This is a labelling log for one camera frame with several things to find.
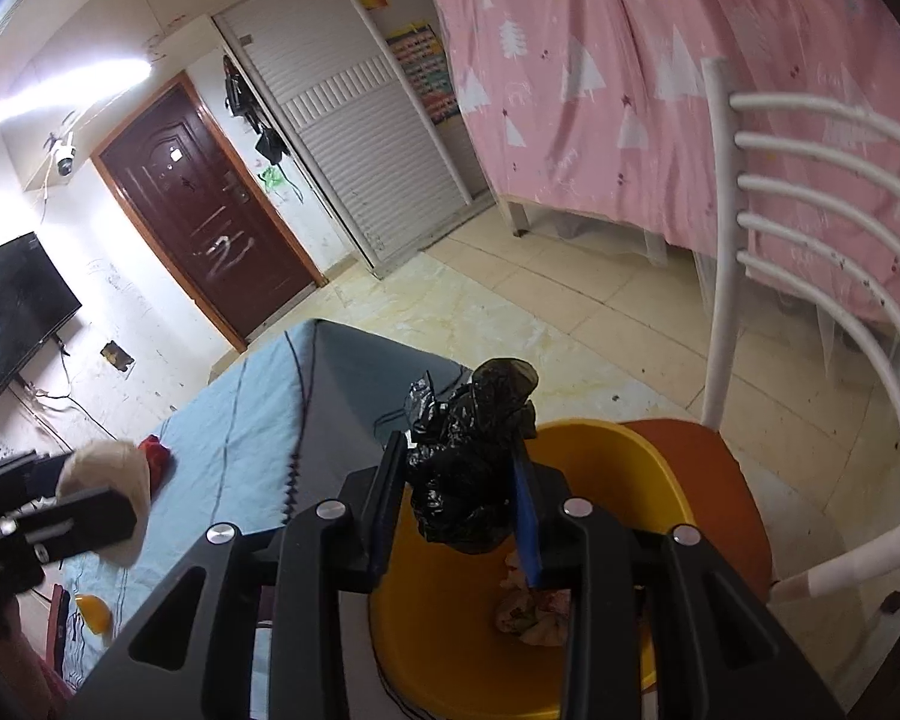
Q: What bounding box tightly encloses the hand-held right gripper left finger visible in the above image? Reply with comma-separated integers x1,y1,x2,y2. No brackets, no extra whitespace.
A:
67,431,413,720

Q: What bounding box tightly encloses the yellow plastic basin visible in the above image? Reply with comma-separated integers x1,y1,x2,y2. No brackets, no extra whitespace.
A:
367,420,695,720

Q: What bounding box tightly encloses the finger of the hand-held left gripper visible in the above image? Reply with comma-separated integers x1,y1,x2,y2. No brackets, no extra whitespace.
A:
4,487,137,563
0,450,72,500

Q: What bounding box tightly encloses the black wall television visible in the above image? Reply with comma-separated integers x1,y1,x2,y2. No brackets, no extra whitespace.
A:
0,234,83,404

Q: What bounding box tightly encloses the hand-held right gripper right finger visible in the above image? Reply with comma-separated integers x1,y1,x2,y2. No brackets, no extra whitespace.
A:
510,446,845,720

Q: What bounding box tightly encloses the red cloth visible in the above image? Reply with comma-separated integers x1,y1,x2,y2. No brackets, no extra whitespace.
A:
136,435,173,482

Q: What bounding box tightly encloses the white shutter wardrobe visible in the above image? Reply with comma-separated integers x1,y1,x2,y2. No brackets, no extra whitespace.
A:
210,0,496,278

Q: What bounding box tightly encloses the cream knitted scarf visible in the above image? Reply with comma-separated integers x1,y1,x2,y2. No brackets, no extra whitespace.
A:
55,439,152,569

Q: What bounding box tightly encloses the large black hanging bag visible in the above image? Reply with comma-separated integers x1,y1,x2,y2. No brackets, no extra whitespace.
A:
223,60,260,121

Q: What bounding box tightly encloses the pink tree print sheet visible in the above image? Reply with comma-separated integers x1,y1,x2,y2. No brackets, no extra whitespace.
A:
424,0,900,323

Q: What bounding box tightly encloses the blue printed bed sheet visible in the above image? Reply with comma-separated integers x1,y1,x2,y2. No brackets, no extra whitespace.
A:
52,319,473,691

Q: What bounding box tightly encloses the black plastic bag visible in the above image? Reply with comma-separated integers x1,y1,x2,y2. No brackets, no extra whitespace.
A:
405,356,541,556

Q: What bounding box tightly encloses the paper wrapper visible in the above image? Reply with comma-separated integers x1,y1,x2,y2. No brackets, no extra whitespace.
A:
493,551,575,646

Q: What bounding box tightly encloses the colourful chart poster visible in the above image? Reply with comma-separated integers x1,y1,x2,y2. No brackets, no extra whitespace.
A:
386,24,460,125

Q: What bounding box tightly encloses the dark brown door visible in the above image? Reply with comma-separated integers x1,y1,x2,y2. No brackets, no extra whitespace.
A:
90,71,327,353

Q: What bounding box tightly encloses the person's left forearm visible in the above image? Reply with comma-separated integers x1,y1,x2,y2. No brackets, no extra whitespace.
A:
0,589,68,720

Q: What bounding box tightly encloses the white security camera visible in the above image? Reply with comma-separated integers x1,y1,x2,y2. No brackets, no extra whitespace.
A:
45,131,80,179

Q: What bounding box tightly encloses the white metal chair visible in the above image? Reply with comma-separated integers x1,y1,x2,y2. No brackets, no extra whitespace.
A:
626,56,900,620

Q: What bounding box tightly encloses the black cable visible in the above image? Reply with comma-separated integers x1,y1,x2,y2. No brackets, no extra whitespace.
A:
15,337,121,436

